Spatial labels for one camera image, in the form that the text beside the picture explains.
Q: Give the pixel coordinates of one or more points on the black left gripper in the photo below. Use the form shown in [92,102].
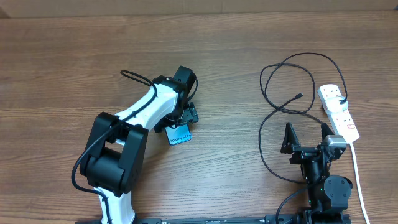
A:
[188,113]

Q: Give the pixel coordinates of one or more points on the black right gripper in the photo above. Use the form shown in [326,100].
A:
[289,145]

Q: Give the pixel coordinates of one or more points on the blue Galaxy smartphone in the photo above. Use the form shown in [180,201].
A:
[178,134]

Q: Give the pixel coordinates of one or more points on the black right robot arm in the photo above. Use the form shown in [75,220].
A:
[328,194]

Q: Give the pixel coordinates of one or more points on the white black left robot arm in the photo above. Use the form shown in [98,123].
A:
[113,157]

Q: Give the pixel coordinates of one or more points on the white charger adapter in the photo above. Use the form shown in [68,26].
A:
[335,104]

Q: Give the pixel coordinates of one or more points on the white power strip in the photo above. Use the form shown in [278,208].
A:
[342,122]

